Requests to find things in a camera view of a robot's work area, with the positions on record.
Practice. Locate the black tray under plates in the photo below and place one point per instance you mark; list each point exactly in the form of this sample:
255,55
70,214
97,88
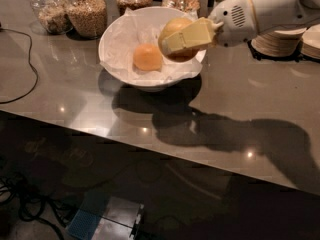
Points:
296,56

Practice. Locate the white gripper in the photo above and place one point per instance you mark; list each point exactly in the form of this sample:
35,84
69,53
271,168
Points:
233,22

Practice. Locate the blue and grey floor box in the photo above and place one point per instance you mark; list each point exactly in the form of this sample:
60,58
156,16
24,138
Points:
103,217

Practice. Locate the white ceramic bowl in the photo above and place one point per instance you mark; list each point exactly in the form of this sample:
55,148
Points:
116,37

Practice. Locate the glass jar of grains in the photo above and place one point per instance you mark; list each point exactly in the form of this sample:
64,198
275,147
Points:
88,17

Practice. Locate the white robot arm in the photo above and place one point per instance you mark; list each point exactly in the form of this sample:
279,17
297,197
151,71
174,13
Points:
285,14

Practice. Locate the stack of white plates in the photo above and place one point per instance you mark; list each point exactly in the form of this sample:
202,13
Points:
281,43

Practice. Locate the glass jar of oats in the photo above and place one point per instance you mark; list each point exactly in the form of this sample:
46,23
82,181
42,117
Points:
52,15

